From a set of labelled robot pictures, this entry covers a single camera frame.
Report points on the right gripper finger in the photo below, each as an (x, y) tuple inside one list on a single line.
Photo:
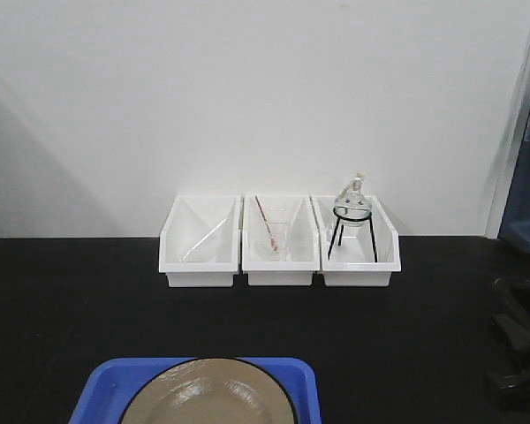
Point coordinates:
[(513, 387), (505, 330)]

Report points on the beige plate with black rim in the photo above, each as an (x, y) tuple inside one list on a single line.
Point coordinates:
[(217, 390)]

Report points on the blue plastic tray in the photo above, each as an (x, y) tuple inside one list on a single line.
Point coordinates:
[(112, 386)]

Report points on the right white storage bin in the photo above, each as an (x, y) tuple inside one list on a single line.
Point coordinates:
[(352, 263)]

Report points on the white storage bin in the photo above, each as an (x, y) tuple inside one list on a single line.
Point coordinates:
[(303, 259), (189, 219), (352, 263)]

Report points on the glass alcohol lamp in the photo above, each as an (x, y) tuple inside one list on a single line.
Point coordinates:
[(351, 206)]

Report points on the middle white storage bin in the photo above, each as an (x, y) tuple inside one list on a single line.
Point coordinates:
[(303, 259)]

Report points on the clear glass beaker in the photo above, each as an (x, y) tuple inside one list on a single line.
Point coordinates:
[(262, 245)]

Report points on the clear glass stirring rod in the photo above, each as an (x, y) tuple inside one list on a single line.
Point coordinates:
[(210, 235)]

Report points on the left white storage bin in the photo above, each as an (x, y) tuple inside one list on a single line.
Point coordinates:
[(189, 219)]

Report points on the black wire tripod stand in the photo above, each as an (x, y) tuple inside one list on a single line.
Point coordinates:
[(338, 232)]

